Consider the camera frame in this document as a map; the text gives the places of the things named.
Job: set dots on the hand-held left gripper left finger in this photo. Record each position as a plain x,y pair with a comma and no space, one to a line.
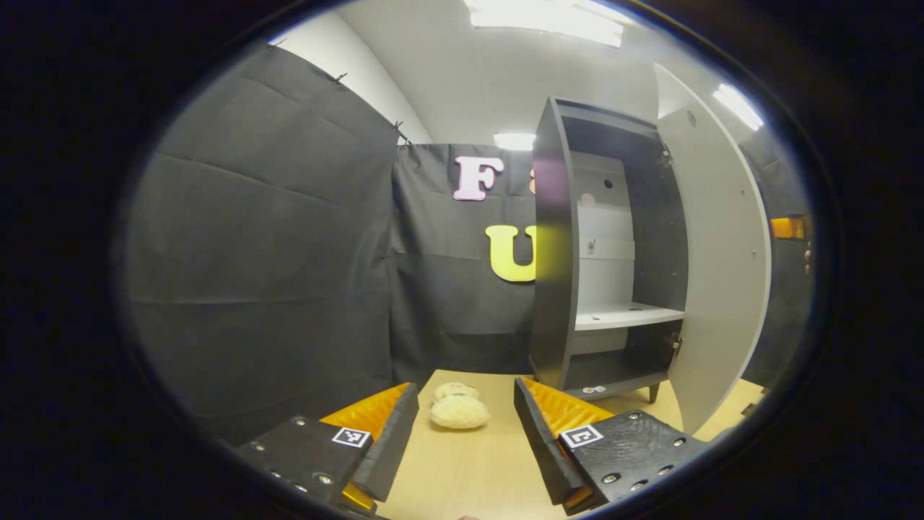
393,448

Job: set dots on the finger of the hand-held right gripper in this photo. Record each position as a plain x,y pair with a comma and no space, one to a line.
785,228

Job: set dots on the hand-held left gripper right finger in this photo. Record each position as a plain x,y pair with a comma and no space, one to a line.
538,440

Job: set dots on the white cabinet door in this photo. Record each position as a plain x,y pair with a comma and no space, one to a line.
722,289

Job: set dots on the dark grey cabinet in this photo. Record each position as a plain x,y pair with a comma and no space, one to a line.
552,289

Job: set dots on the metal door hinge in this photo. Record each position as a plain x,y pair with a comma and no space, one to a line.
676,345
665,155

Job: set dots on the white cabinet shelf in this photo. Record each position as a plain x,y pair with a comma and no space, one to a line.
621,316

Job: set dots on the cream plush toy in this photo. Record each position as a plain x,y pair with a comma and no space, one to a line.
460,412

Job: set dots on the ceiling light panel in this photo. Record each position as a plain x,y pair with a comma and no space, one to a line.
514,141
738,106

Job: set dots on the black backdrop cloth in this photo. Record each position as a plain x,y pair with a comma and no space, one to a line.
253,253

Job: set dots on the large double ceiling light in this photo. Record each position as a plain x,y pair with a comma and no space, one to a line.
545,18

